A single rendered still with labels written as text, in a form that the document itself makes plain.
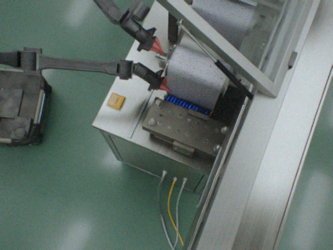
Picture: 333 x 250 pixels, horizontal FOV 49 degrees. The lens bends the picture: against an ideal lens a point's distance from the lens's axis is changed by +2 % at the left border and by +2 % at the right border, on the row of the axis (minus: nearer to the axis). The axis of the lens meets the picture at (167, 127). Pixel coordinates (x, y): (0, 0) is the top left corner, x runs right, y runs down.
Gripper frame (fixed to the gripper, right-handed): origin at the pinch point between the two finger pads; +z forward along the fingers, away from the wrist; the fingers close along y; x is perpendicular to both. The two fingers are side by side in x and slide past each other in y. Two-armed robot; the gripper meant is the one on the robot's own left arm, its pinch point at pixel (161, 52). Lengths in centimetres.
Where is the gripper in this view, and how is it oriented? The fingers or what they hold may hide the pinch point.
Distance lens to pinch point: 153.7
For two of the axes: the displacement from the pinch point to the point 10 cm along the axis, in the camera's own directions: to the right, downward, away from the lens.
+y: -3.9, 8.8, -2.7
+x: 5.9, 0.2, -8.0
